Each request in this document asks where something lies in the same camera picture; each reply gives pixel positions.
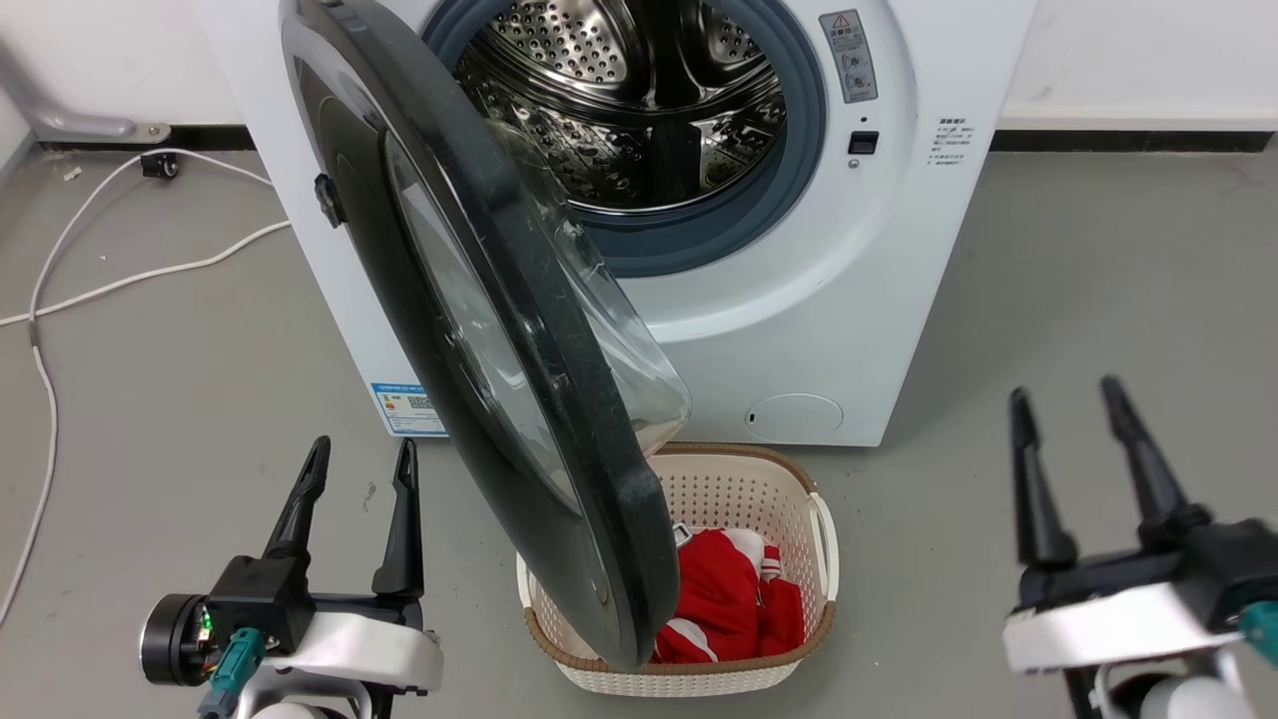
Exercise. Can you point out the grey rubber door gasket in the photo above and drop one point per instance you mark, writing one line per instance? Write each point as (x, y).
(799, 150)

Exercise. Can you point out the grey warning sticker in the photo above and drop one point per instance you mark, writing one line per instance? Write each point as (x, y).
(849, 57)

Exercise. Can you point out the white front-load washing machine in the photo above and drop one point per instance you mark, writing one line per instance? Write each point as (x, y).
(859, 300)

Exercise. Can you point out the black round glass washer door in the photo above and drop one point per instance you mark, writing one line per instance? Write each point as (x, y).
(559, 399)

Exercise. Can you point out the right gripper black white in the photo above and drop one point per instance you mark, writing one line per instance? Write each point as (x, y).
(1128, 614)

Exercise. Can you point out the cream perforated laundry basket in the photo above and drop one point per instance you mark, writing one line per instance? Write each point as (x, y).
(739, 489)

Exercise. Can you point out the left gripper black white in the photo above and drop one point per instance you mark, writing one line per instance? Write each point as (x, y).
(349, 644)

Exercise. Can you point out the stainless steel washer drum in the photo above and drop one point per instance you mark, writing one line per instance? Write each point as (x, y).
(639, 110)

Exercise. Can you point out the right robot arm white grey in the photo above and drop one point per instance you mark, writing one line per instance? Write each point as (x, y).
(1168, 694)

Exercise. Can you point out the black door latch hook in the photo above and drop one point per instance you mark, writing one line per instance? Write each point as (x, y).
(327, 200)

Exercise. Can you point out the small printed text label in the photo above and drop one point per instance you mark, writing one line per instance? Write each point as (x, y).
(950, 140)

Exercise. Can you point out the blue energy label sticker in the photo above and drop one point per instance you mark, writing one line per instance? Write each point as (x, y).
(404, 409)

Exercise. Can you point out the red and white garment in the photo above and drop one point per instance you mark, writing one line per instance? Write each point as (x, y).
(724, 599)

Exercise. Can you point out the black door lock socket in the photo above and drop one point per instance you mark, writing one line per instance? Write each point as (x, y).
(863, 142)

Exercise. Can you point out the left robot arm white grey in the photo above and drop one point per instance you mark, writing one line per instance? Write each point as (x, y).
(300, 697)

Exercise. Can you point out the round white filter cover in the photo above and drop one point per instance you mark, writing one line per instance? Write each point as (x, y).
(795, 417)

